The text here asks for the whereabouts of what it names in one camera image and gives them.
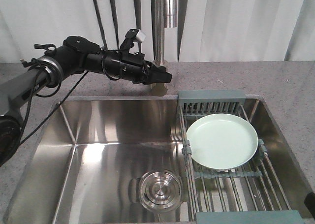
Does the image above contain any light green round plate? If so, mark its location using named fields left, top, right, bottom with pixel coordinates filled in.
left=187, top=113, right=258, bottom=170

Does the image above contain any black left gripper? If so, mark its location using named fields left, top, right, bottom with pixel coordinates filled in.
left=100, top=50, right=172, bottom=85

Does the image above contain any grey sink drying rack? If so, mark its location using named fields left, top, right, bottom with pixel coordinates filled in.
left=177, top=90, right=311, bottom=224

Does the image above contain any round steel sink drain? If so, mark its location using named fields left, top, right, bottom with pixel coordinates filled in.
left=137, top=170, right=183, bottom=213

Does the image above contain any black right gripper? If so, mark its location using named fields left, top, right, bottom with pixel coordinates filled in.
left=304, top=192, right=315, bottom=213

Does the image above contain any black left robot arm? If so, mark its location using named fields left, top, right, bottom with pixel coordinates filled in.
left=0, top=36, right=172, bottom=164

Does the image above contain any chrome kitchen faucet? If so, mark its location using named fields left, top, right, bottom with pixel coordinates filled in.
left=149, top=0, right=189, bottom=97

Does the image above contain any stainless steel sink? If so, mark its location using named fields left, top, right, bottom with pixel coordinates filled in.
left=2, top=95, right=315, bottom=224

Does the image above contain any white pleated curtain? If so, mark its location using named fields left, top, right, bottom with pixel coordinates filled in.
left=0, top=0, right=315, bottom=63

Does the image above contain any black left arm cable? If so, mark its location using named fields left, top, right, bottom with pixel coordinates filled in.
left=19, top=44, right=124, bottom=146

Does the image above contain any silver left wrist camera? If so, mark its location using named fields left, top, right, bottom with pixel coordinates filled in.
left=119, top=29, right=146, bottom=51

